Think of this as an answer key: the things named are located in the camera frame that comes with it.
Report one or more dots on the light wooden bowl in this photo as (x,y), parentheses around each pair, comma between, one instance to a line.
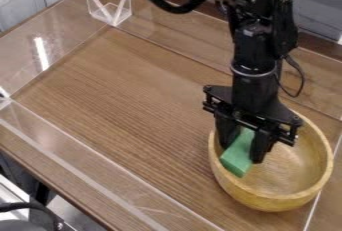
(290,177)

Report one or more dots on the clear acrylic corner bracket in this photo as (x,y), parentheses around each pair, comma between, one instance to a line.
(109,13)

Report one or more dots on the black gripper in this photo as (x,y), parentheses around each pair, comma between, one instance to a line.
(248,105)

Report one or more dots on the green rectangular block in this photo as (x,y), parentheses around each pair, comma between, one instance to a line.
(235,157)

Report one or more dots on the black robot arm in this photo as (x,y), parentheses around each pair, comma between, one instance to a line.
(264,36)

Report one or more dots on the clear acrylic enclosure wall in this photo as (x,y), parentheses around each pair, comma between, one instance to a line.
(101,118)

